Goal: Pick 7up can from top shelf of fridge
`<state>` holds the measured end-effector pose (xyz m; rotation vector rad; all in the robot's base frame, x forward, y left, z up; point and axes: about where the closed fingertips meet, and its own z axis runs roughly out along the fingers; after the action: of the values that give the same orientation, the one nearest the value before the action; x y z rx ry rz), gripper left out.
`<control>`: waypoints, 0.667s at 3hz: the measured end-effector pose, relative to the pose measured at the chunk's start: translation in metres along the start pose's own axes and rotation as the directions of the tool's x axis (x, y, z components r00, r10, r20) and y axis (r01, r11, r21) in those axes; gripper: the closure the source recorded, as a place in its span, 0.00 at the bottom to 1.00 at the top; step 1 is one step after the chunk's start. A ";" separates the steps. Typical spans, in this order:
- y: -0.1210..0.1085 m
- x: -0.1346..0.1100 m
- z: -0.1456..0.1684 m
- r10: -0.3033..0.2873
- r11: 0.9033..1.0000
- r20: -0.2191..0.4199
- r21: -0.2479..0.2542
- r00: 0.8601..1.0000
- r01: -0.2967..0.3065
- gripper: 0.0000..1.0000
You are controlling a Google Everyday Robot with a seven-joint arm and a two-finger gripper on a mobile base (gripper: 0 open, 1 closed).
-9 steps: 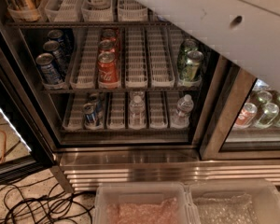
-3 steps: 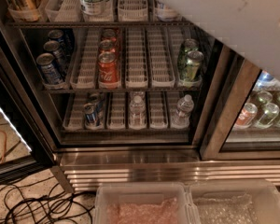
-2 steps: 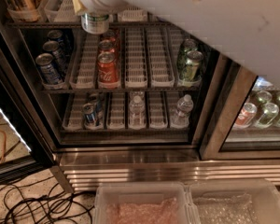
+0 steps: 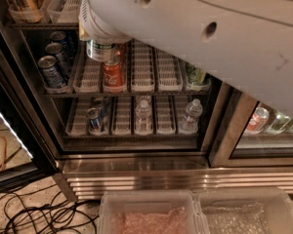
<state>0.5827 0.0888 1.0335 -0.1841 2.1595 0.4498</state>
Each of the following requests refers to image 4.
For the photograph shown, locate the back blue can bottom shelf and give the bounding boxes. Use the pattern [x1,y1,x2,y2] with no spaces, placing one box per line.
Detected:
[93,97,108,123]

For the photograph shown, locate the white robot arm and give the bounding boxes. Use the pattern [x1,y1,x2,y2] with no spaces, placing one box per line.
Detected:
[86,0,293,118]

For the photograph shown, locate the front blue can bottom shelf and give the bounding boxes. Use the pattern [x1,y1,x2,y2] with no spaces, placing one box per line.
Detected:
[87,107,105,133]

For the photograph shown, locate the clear plastic bin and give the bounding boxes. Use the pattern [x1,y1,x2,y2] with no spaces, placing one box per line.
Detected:
[98,190,204,234]
[198,187,293,234]

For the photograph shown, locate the stainless steel fridge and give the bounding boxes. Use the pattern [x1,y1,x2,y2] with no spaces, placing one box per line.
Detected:
[0,0,293,200]

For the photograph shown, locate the right water bottle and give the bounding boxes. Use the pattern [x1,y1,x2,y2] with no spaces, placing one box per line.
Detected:
[180,98,203,134]

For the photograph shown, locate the back blue pepsi can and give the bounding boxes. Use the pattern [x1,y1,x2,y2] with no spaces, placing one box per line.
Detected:
[50,31,76,59]

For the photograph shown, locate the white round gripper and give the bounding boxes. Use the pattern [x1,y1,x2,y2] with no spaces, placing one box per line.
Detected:
[79,0,131,44]

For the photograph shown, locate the red can behind glass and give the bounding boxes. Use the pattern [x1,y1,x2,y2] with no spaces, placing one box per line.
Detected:
[244,107,270,135]

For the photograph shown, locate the black floor cables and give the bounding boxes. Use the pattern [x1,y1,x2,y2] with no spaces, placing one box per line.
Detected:
[0,182,100,234]

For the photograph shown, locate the blue pepsi can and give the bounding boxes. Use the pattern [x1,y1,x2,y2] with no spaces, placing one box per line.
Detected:
[45,42,71,79]
[50,31,76,59]
[38,56,66,89]

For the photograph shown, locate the middle blue pepsi can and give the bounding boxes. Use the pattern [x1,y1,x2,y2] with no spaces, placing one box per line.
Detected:
[45,42,71,79]

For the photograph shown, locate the open left fridge door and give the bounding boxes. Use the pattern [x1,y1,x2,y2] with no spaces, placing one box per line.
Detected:
[0,49,56,193]

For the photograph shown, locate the right glass fridge door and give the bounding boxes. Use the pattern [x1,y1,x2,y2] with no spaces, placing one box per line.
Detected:
[208,82,293,168]

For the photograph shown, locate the blue can shelf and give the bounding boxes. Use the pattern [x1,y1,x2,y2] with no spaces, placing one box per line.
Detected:
[93,97,108,123]
[87,107,105,133]

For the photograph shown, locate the water bottle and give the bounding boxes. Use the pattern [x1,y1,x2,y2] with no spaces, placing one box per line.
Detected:
[135,99,152,135]
[180,98,203,134]

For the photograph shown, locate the right clear plastic bin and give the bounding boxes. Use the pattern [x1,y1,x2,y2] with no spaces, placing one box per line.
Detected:
[198,187,293,234]

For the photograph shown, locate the left clear plastic bin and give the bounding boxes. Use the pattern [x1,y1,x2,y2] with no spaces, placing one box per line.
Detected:
[98,190,204,234]

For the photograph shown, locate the front blue pepsi can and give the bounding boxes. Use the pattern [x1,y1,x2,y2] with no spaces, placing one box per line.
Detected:
[38,56,66,89]

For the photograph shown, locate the front red coca-cola can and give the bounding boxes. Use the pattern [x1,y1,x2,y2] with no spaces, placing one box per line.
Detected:
[103,58,123,88]

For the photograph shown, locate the middle water bottle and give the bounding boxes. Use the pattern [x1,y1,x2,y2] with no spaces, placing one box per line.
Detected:
[135,99,152,135]

